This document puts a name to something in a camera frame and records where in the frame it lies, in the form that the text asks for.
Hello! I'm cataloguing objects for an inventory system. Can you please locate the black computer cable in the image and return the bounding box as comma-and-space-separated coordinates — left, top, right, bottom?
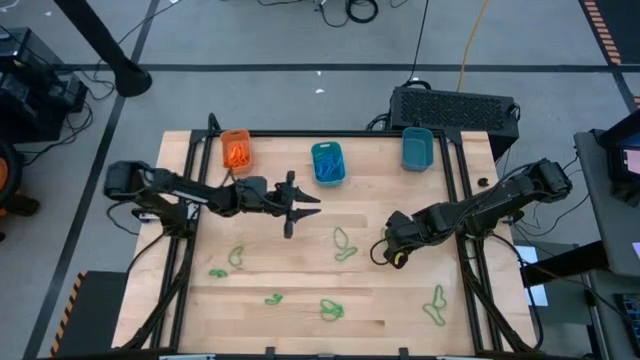
365, 112, 392, 133

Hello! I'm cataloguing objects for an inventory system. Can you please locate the black equipment cart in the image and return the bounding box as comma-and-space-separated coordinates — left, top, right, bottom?
0, 27, 92, 145

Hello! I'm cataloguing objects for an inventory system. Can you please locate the black mat yellow striped edge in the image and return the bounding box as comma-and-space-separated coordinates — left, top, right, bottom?
48, 269, 129, 359

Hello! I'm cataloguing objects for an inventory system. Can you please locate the black pole with round base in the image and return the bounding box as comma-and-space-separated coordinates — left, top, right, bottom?
52, 0, 154, 99

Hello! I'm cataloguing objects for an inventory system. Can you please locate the white paper sheet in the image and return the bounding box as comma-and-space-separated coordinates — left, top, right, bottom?
513, 243, 550, 308

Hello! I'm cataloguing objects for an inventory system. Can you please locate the orange and black machine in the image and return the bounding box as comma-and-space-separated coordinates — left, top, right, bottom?
0, 138, 42, 244

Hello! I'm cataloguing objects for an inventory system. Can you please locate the blue-grey plastic basket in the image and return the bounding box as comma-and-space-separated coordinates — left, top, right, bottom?
401, 126, 435, 173

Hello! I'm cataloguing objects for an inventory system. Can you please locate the yellow hanging cable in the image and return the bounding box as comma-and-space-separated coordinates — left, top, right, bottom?
455, 0, 491, 94

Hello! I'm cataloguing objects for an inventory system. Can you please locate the black beam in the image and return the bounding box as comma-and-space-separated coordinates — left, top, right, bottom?
519, 239, 610, 288

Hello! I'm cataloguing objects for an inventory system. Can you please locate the coiled black cable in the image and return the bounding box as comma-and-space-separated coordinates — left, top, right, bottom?
344, 0, 380, 25

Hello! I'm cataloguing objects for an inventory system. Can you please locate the black computer case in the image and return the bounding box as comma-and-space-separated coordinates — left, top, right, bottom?
388, 85, 521, 162

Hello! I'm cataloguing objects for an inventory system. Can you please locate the black hanging cable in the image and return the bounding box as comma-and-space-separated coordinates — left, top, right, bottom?
399, 0, 431, 91

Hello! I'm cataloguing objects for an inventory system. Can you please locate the grey desk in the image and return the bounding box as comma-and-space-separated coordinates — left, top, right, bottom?
573, 128, 640, 279

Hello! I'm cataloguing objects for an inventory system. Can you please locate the black mat orange striped edge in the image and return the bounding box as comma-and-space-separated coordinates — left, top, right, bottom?
578, 0, 640, 66

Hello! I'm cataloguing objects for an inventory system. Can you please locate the black monitor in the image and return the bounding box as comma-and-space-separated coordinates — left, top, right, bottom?
597, 108, 640, 207

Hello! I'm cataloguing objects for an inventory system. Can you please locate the silver base bracket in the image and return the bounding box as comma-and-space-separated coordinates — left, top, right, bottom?
131, 207, 165, 224

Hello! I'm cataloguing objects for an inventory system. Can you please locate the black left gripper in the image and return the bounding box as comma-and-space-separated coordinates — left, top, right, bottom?
232, 170, 322, 240

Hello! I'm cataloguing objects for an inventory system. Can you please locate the orange plastic basket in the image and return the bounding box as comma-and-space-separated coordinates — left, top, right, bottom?
219, 128, 254, 176

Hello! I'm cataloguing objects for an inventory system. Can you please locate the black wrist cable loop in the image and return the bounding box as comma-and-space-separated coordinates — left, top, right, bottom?
369, 238, 391, 266

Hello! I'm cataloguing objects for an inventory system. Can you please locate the black keyboard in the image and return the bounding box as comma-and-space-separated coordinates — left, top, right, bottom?
613, 291, 640, 354

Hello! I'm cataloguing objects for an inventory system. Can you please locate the teal plastic basket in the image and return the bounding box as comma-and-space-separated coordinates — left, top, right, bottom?
310, 140, 348, 189

